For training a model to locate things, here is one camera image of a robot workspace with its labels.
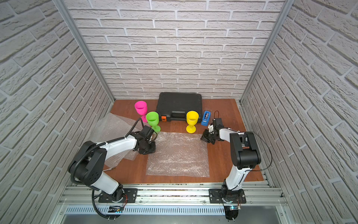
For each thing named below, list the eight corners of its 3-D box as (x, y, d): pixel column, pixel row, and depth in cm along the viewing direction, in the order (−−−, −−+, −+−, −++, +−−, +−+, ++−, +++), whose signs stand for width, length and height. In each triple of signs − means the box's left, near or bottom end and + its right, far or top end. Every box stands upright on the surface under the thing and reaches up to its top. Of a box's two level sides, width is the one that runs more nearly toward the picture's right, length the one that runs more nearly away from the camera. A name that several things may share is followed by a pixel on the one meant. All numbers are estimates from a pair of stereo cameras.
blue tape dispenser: (200, 125, 106) (201, 121, 102) (203, 114, 113) (204, 110, 109) (207, 127, 105) (208, 123, 101) (209, 115, 112) (211, 111, 108)
